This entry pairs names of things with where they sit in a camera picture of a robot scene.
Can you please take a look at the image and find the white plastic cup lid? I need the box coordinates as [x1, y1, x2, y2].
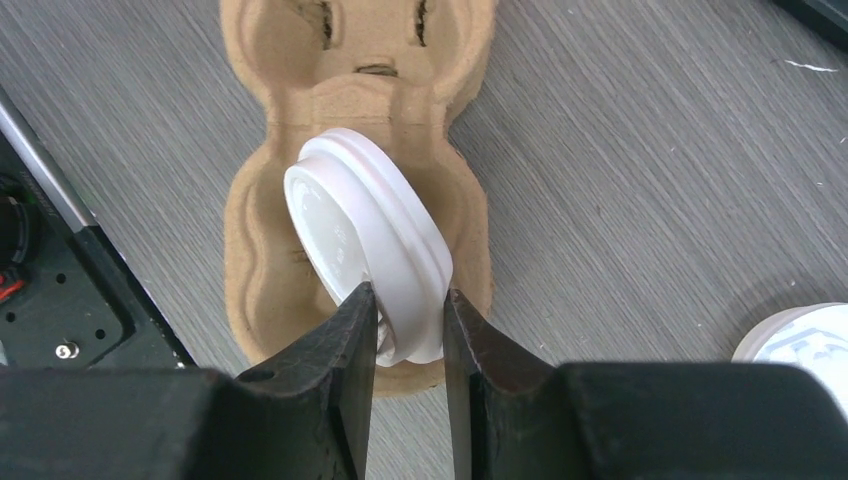
[731, 302, 847, 413]

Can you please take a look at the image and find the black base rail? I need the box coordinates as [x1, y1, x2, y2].
[1, 94, 195, 369]

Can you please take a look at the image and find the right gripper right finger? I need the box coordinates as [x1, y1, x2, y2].
[443, 289, 564, 479]

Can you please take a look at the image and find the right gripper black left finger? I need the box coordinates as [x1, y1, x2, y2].
[236, 282, 378, 479]

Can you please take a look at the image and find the brown pulp cup carrier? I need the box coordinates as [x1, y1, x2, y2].
[220, 1, 496, 363]

